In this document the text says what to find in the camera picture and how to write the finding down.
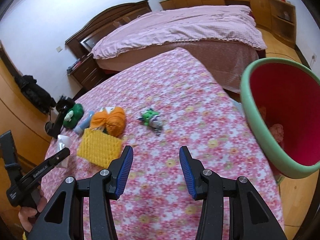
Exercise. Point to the green and white box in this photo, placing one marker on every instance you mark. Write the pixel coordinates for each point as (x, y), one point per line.
(106, 110)

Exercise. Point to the green rimmed red bin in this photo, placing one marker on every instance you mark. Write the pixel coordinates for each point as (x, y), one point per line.
(295, 110)

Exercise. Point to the green plush toy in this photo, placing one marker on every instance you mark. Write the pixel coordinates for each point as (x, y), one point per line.
(75, 115)

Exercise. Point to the wooden wardrobe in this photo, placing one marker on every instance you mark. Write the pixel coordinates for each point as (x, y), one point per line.
(10, 110)

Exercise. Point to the blue-grey tube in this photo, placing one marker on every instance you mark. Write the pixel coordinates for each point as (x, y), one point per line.
(83, 125)

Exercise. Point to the person's left hand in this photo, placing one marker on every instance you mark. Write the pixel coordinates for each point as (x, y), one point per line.
(26, 216)

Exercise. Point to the pink floral tablecloth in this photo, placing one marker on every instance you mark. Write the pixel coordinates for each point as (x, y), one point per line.
(175, 92)

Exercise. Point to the small dark stack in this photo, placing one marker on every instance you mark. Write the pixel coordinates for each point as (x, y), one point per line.
(75, 65)

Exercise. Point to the white plastic bag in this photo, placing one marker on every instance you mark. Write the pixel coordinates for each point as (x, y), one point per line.
(63, 142)

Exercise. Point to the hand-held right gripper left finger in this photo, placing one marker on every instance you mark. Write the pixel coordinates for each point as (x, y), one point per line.
(125, 170)

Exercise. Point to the pink bedspread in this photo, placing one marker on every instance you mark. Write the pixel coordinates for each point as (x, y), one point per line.
(180, 27)

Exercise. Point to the black jacket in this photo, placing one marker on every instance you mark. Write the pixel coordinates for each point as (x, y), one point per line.
(32, 92)

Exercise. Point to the dark wooden nightstand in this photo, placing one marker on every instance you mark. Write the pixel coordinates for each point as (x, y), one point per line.
(87, 73)

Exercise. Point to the green and white toy figure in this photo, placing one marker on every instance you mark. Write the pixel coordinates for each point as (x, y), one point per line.
(152, 121)

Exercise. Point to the white light switch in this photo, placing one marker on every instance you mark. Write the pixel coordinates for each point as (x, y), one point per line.
(59, 49)

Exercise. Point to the large yellow foam net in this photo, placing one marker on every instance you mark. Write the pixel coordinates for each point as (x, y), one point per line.
(100, 148)

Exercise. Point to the wooden bed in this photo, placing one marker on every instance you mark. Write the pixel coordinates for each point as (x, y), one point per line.
(107, 20)

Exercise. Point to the orange crumpled bag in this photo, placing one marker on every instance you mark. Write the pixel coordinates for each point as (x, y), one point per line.
(112, 121)

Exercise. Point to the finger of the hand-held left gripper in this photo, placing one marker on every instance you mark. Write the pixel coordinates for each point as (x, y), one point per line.
(58, 156)
(8, 152)

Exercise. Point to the black phone holder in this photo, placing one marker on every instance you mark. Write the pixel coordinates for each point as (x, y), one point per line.
(58, 122)

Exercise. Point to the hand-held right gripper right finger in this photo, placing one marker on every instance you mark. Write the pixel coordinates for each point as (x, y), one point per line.
(187, 172)

